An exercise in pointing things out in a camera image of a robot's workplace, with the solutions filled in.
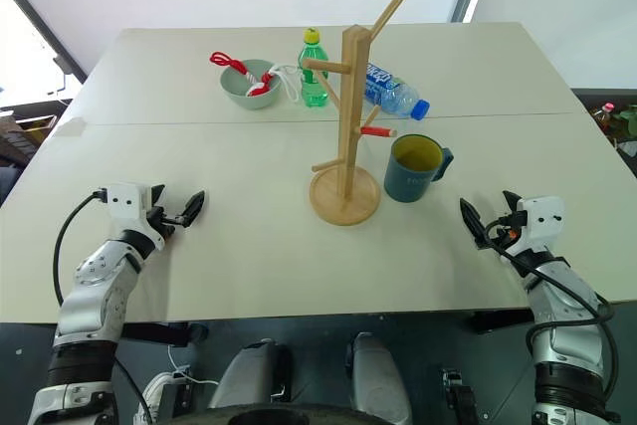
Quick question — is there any red and white cord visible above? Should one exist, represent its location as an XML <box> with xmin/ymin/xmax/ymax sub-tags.
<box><xmin>208</xmin><ymin>50</ymin><xmax>306</xmax><ymax>107</ymax></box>

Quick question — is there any white shoe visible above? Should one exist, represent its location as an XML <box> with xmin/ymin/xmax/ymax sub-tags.
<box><xmin>132</xmin><ymin>370</ymin><xmax>173</xmax><ymax>425</ymax></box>

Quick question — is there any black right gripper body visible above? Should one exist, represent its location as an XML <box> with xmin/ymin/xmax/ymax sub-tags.
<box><xmin>484</xmin><ymin>211</ymin><xmax>529</xmax><ymax>248</ymax></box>

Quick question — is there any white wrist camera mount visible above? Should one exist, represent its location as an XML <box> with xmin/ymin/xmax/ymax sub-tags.
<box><xmin>516</xmin><ymin>195</ymin><xmax>566</xmax><ymax>252</ymax></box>
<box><xmin>106</xmin><ymin>182</ymin><xmax>153</xmax><ymax>222</ymax></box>

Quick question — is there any dark blue mug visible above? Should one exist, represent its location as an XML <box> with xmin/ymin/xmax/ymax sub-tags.
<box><xmin>382</xmin><ymin>133</ymin><xmax>455</xmax><ymax>204</ymax></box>

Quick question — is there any black table bracket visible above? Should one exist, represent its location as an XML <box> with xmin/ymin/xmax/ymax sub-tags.
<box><xmin>120</xmin><ymin>321</ymin><xmax>208</xmax><ymax>347</ymax></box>
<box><xmin>467</xmin><ymin>309</ymin><xmax>534</xmax><ymax>335</ymax></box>

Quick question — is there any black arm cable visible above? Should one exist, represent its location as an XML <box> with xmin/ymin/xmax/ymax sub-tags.
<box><xmin>484</xmin><ymin>218</ymin><xmax>621</xmax><ymax>417</ymax></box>
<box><xmin>51</xmin><ymin>187</ymin><xmax>108</xmax><ymax>308</ymax></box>

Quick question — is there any wooden mug tree stand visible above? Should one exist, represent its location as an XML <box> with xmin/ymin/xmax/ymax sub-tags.
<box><xmin>301</xmin><ymin>0</ymin><xmax>407</xmax><ymax>227</ymax></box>

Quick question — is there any clear blue-capped water bottle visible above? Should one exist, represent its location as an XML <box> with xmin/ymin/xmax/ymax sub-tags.
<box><xmin>363</xmin><ymin>62</ymin><xmax>431</xmax><ymax>121</ymax></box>

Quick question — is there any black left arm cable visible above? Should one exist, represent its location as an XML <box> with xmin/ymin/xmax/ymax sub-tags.
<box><xmin>51</xmin><ymin>187</ymin><xmax>108</xmax><ymax>308</ymax></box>

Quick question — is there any black floor clamp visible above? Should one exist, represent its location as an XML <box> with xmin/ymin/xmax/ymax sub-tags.
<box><xmin>439</xmin><ymin>368</ymin><xmax>480</xmax><ymax>425</ymax></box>

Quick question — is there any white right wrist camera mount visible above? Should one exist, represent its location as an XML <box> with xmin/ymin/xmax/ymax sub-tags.
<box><xmin>516</xmin><ymin>195</ymin><xmax>566</xmax><ymax>252</ymax></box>

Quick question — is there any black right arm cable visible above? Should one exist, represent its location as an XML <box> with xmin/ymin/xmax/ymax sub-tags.
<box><xmin>484</xmin><ymin>218</ymin><xmax>621</xmax><ymax>417</ymax></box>

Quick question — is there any pale green bowl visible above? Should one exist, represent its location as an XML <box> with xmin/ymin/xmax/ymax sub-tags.
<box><xmin>219</xmin><ymin>58</ymin><xmax>283</xmax><ymax>111</ymax></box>

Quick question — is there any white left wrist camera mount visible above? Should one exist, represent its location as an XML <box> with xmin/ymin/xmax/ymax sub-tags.
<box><xmin>106</xmin><ymin>182</ymin><xmax>153</xmax><ymax>222</ymax></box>

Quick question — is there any pink-capped bottle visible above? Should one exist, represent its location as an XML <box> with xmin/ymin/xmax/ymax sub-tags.
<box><xmin>593</xmin><ymin>102</ymin><xmax>619</xmax><ymax>136</ymax></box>

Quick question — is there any silver grey rounded cover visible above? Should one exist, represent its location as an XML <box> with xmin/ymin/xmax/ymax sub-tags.
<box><xmin>344</xmin><ymin>330</ymin><xmax>415</xmax><ymax>425</ymax></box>
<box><xmin>207</xmin><ymin>337</ymin><xmax>293</xmax><ymax>410</ymax></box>

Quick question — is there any thin white cable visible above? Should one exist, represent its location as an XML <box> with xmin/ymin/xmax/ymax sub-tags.
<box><xmin>166</xmin><ymin>344</ymin><xmax>221</xmax><ymax>387</ymax></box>

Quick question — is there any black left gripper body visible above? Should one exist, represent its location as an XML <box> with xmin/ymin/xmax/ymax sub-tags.
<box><xmin>146</xmin><ymin>205</ymin><xmax>187</xmax><ymax>240</ymax></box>

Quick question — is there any green plastic bottle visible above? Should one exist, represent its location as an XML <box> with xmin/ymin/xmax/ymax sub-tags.
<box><xmin>297</xmin><ymin>27</ymin><xmax>331</xmax><ymax>109</ymax></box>

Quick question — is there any dark round base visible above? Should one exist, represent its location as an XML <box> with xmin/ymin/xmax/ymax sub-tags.
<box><xmin>162</xmin><ymin>401</ymin><xmax>380</xmax><ymax>425</ymax></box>

